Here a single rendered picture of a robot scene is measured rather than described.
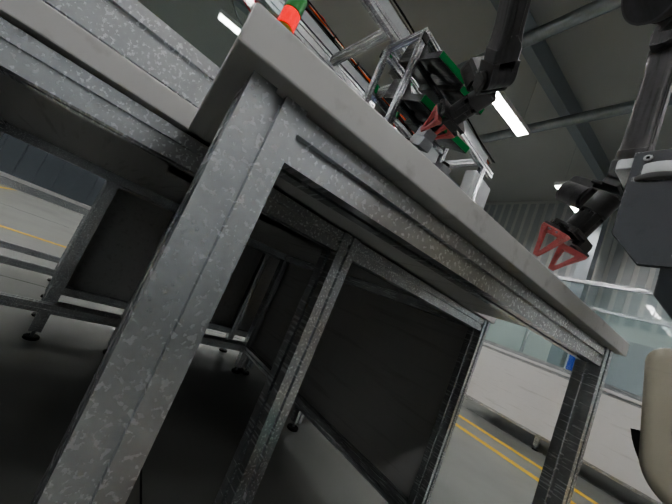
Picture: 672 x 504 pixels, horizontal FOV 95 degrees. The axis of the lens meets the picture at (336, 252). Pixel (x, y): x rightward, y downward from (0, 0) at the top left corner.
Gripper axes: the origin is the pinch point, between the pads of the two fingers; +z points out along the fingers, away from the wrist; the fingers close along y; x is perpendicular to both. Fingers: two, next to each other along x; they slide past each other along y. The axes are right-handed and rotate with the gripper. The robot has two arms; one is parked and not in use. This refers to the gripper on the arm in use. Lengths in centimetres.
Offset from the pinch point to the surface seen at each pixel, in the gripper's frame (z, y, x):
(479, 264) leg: -22, 24, 62
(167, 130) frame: -2, 59, 52
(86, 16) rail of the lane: -1, 71, 42
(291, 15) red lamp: 8.2, 47.6, -10.6
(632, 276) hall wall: 35, -824, -276
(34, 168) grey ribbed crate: 187, 114, -26
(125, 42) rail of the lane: 0, 67, 41
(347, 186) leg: -22, 45, 63
